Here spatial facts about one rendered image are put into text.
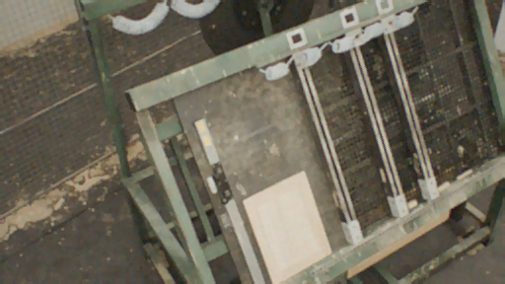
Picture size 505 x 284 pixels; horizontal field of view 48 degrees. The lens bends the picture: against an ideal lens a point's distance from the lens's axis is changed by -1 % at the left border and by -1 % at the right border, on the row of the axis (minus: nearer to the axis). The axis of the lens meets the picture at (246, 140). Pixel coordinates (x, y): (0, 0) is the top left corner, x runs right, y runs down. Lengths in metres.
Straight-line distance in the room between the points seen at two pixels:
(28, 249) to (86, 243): 0.45
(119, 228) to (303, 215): 1.99
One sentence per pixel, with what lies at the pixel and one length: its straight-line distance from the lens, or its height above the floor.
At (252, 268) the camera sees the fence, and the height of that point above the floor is 1.03.
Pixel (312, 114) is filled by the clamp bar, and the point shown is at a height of 1.56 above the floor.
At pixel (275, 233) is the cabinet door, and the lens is 2.98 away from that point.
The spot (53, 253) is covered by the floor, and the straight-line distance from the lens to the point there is 4.65.
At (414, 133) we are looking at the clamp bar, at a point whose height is 1.27.
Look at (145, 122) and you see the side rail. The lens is 2.63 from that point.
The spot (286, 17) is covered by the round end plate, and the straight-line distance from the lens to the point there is 3.50.
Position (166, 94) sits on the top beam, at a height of 1.89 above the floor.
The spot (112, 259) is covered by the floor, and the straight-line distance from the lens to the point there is 4.46.
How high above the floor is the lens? 3.40
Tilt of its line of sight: 41 degrees down
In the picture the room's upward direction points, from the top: 5 degrees counter-clockwise
